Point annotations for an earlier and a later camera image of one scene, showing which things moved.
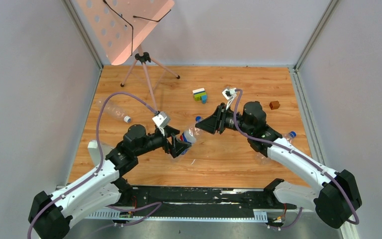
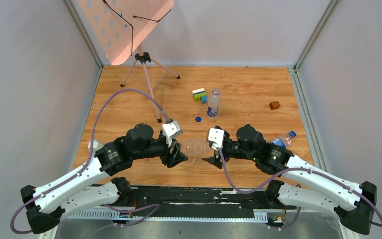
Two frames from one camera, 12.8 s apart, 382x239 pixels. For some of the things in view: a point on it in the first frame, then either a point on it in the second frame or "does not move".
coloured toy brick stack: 200,94 does not move
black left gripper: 170,142 → 171,153
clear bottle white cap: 111,109 → 195,146
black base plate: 222,198 does not move
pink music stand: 120,27 does not move
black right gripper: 215,121 → 211,160
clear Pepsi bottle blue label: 190,135 → 213,102
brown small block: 274,105 does not move
